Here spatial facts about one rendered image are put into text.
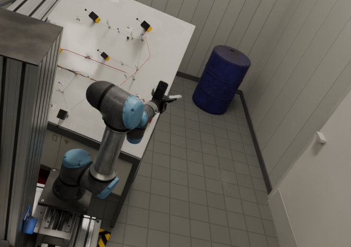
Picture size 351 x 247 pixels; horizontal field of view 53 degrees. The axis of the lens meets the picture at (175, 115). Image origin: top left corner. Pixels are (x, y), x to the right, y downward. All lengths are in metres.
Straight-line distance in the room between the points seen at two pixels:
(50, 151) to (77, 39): 0.85
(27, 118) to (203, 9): 4.23
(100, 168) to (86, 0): 1.49
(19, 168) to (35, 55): 0.38
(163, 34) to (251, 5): 2.74
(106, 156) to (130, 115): 0.25
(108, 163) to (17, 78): 0.63
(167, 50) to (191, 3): 2.55
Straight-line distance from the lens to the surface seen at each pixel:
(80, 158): 1.60
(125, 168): 2.60
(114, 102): 1.29
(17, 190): 1.25
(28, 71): 0.95
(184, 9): 5.05
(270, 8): 5.22
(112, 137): 1.37
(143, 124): 1.60
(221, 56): 4.60
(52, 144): 2.72
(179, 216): 3.41
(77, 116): 2.52
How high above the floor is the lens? 2.52
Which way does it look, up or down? 34 degrees down
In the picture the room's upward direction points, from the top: 23 degrees clockwise
